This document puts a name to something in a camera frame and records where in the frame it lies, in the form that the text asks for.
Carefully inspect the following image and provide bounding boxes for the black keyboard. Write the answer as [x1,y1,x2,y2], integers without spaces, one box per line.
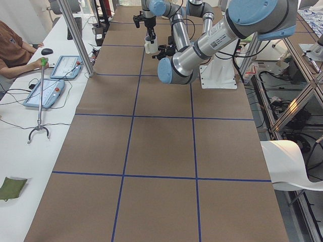
[67,17,83,40]

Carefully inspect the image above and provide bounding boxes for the white ribbed mug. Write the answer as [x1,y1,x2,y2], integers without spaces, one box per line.
[144,35,158,54]

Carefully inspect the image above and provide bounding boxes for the black computer mouse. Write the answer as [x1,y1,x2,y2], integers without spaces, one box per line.
[41,48,53,55]

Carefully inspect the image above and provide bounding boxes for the green cloth pouch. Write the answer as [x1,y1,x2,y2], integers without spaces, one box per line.
[1,177,27,201]

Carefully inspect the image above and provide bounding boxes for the blue teach pendant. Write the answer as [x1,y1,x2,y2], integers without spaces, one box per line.
[50,55,83,79]
[23,79,65,108]

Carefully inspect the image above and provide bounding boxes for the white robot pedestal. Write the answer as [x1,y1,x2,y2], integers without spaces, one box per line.
[199,40,238,89]

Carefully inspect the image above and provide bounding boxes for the near blue teach pendant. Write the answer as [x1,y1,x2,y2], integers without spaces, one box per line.
[23,79,65,108]

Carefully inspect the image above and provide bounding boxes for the far blue teach pendant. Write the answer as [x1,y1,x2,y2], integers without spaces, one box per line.
[50,55,83,79]

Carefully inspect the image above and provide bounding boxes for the metal reacher grabber green handle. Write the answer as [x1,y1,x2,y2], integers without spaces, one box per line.
[27,68,49,144]

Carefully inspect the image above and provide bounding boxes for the person in brown shirt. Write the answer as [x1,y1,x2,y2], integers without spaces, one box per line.
[1,21,42,79]

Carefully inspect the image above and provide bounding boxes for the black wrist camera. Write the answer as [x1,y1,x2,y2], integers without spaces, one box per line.
[168,36,174,45]
[133,11,145,28]

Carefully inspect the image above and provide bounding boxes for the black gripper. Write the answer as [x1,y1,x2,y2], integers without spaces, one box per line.
[152,45,176,60]
[144,16,156,43]

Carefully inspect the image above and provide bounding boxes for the aluminium frame post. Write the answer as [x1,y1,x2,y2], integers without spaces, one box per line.
[57,0,94,77]

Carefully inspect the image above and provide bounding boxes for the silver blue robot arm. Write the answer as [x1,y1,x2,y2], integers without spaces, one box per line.
[133,1,298,85]
[147,1,214,60]

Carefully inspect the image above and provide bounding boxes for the white curled paper sheet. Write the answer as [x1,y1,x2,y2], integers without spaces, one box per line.
[260,140,322,192]

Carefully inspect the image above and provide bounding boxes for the person's hand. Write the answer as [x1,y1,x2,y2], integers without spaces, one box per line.
[34,57,49,69]

